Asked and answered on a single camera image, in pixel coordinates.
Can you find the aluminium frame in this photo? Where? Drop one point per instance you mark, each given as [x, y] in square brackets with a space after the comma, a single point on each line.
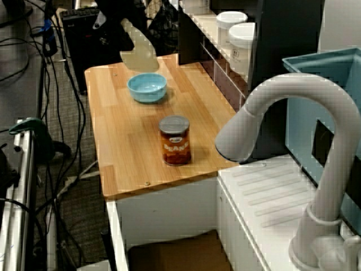
[25, 183]

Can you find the white lidded plastic jar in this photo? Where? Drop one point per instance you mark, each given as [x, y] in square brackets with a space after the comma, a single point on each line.
[241, 48]
[229, 25]

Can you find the grey toy faucet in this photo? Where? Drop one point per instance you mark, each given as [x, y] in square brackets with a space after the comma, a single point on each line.
[327, 183]

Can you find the cream backsplash ledge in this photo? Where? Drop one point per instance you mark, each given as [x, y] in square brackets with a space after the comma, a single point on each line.
[208, 28]

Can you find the white toy sink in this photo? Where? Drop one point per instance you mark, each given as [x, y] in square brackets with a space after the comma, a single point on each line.
[270, 192]

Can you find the teal plastic bin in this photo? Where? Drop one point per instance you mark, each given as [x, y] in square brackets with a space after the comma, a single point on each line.
[301, 113]

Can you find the cream detergent bottle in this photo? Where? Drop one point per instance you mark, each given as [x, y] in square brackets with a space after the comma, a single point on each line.
[144, 50]

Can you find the light blue bowl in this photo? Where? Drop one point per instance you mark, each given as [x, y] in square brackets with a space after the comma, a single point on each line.
[146, 87]

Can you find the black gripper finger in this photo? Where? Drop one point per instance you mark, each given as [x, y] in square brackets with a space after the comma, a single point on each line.
[127, 39]

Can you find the brown beans can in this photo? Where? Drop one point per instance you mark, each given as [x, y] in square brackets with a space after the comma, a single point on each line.
[175, 141]

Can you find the black computer tower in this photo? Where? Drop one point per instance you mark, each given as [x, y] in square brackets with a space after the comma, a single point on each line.
[76, 56]

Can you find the black keyboard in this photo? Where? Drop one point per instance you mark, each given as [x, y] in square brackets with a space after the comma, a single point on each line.
[80, 12]

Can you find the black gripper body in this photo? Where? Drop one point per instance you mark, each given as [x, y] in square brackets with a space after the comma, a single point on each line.
[108, 34]

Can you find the dark grey upright panel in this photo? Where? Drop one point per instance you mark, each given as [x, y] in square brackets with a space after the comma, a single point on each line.
[282, 42]

